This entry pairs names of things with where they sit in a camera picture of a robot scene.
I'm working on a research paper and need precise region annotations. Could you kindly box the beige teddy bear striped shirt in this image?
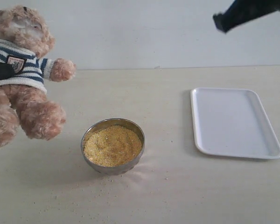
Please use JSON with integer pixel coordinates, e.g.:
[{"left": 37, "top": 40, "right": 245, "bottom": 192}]
[{"left": 0, "top": 5, "right": 76, "bottom": 147}]

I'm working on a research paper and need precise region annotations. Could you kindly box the white plastic tray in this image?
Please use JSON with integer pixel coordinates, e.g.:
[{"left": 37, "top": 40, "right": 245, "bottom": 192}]
[{"left": 190, "top": 87, "right": 280, "bottom": 160}]

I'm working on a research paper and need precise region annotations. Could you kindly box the steel bowl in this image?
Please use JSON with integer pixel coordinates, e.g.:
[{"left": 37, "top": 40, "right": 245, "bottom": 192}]
[{"left": 80, "top": 118, "right": 145, "bottom": 175}]

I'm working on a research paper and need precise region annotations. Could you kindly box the yellow millet grain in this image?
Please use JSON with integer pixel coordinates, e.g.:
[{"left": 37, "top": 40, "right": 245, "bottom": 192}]
[{"left": 84, "top": 125, "right": 142, "bottom": 167}]

